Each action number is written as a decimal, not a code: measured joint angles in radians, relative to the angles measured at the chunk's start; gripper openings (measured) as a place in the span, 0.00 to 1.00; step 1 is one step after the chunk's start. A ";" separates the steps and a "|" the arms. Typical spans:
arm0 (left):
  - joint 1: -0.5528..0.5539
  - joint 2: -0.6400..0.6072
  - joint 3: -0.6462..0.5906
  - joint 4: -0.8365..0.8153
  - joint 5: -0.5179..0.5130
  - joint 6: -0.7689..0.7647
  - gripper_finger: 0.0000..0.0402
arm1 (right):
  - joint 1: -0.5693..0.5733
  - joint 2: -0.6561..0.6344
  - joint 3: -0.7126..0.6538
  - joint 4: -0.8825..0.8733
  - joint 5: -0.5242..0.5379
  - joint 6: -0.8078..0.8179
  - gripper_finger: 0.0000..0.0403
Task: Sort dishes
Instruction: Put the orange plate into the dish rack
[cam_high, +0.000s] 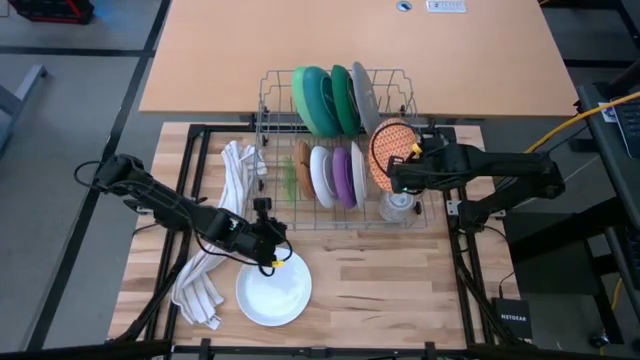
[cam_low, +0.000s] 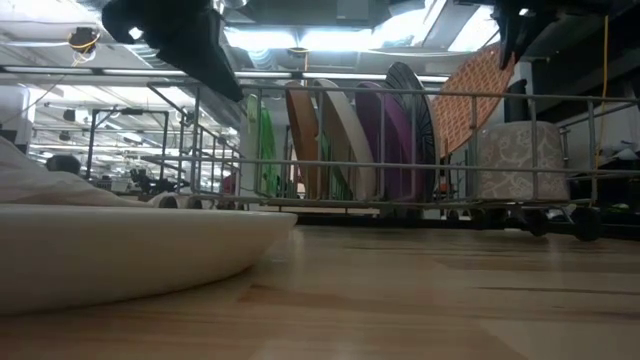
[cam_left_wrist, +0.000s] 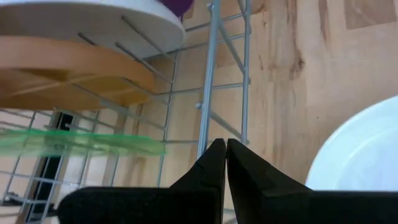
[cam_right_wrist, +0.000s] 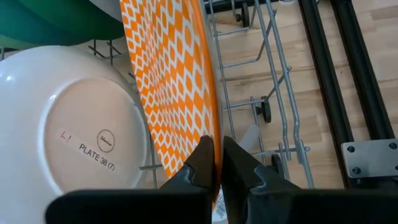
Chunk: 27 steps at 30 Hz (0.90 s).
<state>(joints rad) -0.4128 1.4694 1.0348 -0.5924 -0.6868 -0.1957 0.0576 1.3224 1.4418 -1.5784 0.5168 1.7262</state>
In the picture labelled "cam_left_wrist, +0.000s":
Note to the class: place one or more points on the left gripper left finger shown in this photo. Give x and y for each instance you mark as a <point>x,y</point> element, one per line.
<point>140,208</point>

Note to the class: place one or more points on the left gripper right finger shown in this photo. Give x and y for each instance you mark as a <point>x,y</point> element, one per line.
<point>280,208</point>

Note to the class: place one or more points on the translucent green plate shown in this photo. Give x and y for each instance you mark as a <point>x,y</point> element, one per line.
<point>93,143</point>

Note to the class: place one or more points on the large white plate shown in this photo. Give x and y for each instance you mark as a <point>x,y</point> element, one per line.
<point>357,155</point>

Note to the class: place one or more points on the orange plate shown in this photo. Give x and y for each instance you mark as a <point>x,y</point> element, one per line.
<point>62,62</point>

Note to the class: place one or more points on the purple plate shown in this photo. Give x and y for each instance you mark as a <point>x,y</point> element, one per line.
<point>177,6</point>

